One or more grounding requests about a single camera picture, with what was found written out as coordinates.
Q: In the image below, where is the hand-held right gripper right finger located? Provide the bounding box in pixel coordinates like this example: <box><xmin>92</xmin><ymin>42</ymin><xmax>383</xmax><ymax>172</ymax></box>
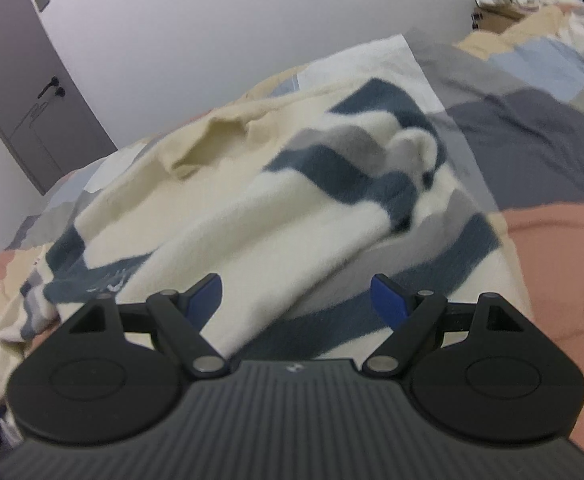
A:
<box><xmin>362</xmin><ymin>274</ymin><xmax>527</xmax><ymax>376</ymax></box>

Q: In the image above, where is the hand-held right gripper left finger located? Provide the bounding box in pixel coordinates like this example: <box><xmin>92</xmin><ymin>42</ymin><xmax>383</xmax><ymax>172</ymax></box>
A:
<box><xmin>67</xmin><ymin>273</ymin><xmax>230</xmax><ymax>378</ymax></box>

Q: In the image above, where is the cream striped sweater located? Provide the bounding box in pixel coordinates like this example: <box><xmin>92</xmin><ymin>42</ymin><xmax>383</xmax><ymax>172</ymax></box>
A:
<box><xmin>0</xmin><ymin>76</ymin><xmax>535</xmax><ymax>428</ymax></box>

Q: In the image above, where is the patchwork quilt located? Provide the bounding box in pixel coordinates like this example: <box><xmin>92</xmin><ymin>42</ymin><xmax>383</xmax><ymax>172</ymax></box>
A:
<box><xmin>0</xmin><ymin>2</ymin><xmax>584</xmax><ymax>466</ymax></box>

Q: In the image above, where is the grey door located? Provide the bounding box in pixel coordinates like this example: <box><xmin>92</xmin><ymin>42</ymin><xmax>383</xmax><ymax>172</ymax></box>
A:
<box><xmin>0</xmin><ymin>0</ymin><xmax>119</xmax><ymax>196</ymax></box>

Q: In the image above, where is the cardboard box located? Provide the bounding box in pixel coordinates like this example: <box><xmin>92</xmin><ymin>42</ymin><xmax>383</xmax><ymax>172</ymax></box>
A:
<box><xmin>470</xmin><ymin>4</ymin><xmax>528</xmax><ymax>37</ymax></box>

